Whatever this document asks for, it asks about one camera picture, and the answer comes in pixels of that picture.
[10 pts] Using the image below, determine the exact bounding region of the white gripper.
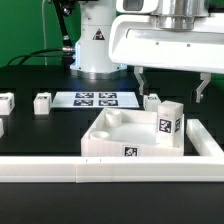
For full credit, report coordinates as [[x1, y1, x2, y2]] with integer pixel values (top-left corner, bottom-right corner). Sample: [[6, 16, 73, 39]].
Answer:
[[109, 14, 224, 103]]

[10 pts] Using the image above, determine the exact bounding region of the white square tabletop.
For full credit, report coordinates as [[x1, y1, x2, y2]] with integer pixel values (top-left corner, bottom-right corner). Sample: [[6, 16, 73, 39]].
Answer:
[[81, 108, 184, 157]]

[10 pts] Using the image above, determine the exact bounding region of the white L-shaped fence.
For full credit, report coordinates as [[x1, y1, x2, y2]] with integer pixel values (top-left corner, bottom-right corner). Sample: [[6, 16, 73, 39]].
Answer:
[[0, 119, 224, 183]]

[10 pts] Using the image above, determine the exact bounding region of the white part at left edge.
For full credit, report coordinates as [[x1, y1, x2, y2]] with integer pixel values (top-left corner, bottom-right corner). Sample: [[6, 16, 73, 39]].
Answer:
[[0, 118, 4, 139]]

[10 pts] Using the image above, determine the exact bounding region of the black cable bundle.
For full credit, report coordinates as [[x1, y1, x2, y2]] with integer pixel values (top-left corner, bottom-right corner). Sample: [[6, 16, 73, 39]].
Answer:
[[7, 46, 76, 66]]

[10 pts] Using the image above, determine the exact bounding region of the white marker base plate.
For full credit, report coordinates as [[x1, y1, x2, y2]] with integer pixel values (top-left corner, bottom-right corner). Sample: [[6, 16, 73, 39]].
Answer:
[[52, 92, 139, 108]]

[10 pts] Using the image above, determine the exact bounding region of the white thin cable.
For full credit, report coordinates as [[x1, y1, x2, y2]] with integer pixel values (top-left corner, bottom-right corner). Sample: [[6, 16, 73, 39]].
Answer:
[[41, 0, 48, 66]]

